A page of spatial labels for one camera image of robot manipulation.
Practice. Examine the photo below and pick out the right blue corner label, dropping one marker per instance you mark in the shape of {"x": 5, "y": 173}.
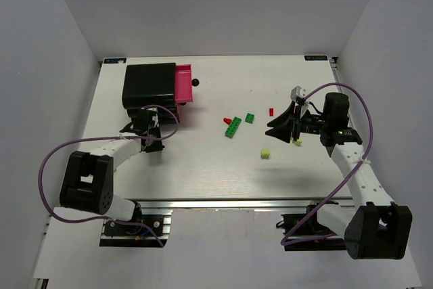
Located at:
{"x": 315, "y": 58}

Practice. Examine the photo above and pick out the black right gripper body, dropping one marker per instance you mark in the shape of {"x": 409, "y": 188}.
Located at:
{"x": 296, "y": 123}

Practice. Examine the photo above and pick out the pale yellow lego brick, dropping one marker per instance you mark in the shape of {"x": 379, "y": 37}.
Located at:
{"x": 265, "y": 154}

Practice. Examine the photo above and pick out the pink top drawer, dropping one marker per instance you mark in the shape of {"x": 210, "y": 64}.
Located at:
{"x": 183, "y": 84}

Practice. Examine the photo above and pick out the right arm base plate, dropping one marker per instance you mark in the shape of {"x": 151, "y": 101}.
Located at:
{"x": 310, "y": 229}

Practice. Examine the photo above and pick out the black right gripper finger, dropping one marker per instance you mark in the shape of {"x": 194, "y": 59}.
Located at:
{"x": 282, "y": 133}
{"x": 291, "y": 115}

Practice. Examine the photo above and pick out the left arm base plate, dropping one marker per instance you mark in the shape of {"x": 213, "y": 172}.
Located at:
{"x": 122, "y": 236}

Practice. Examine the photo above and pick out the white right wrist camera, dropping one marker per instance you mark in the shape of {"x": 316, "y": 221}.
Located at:
{"x": 296, "y": 92}

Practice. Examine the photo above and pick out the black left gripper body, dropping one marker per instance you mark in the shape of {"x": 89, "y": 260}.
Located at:
{"x": 146, "y": 124}

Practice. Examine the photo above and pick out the black pink drawer cabinet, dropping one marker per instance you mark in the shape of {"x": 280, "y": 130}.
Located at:
{"x": 150, "y": 84}

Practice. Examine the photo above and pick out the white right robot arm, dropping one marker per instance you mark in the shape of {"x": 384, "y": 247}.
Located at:
{"x": 378, "y": 228}

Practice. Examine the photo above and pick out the blue corner label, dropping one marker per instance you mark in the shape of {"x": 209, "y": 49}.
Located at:
{"x": 114, "y": 60}
{"x": 315, "y": 58}

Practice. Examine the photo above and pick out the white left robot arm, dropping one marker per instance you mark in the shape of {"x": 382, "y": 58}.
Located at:
{"x": 89, "y": 178}

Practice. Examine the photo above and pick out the small green square lego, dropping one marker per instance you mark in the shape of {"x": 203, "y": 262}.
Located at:
{"x": 249, "y": 118}

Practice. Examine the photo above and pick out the long green lego brick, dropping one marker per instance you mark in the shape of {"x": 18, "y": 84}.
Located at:
{"x": 232, "y": 128}

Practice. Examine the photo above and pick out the left blue corner label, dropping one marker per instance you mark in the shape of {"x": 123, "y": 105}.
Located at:
{"x": 114, "y": 60}

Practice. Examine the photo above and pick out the red wedge lego piece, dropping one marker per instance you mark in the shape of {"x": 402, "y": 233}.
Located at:
{"x": 227, "y": 121}

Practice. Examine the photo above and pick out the aluminium table frame rail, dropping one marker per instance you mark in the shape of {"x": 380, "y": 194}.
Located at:
{"x": 200, "y": 167}

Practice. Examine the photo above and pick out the pale yellow studded lego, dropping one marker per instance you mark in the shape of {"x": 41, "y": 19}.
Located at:
{"x": 297, "y": 142}

